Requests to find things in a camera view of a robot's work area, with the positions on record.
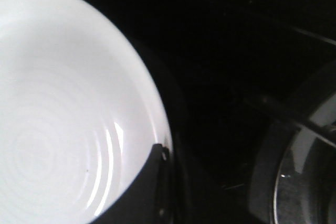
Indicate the white round plate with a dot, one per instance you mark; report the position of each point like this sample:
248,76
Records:
80,113

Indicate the black glass gas cooktop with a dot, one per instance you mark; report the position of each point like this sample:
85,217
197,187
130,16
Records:
225,70

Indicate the right black burner grate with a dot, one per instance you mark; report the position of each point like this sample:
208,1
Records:
293,179

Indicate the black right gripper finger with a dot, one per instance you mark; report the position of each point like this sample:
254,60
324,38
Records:
149,197

